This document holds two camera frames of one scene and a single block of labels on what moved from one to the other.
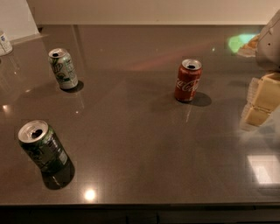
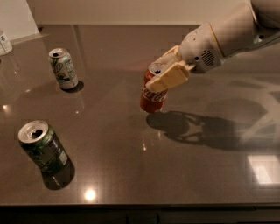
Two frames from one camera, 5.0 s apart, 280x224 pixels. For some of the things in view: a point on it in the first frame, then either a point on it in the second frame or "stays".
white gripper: (269, 49) → (199, 49)
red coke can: (187, 80) → (151, 101)
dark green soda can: (44, 145) stays
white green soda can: (64, 68) stays
